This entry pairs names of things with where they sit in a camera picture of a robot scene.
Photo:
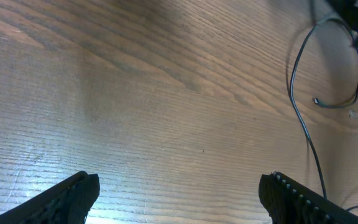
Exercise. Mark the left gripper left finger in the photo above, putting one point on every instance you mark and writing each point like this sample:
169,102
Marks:
67,202

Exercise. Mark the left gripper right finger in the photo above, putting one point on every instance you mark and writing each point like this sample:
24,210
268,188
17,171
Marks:
287,201

